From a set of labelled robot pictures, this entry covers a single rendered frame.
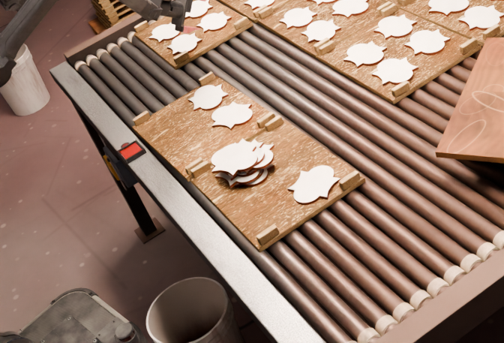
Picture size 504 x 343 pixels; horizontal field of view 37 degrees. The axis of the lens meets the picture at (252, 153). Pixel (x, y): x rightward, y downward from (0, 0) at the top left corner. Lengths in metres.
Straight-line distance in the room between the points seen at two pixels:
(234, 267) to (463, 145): 0.65
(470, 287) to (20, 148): 3.46
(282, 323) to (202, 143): 0.77
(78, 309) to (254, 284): 1.34
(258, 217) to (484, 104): 0.66
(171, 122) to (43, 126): 2.37
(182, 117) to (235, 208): 0.54
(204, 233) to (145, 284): 1.34
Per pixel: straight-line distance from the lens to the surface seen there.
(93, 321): 3.06
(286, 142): 2.26
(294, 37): 2.75
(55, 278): 3.72
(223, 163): 2.16
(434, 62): 2.43
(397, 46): 2.54
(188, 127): 2.49
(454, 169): 2.06
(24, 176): 4.50
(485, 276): 1.76
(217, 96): 2.56
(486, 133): 1.96
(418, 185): 2.04
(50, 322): 3.17
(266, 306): 1.86
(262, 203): 2.09
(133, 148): 2.52
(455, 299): 1.73
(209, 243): 2.07
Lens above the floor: 2.29
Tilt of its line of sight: 37 degrees down
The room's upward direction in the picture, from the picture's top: 21 degrees counter-clockwise
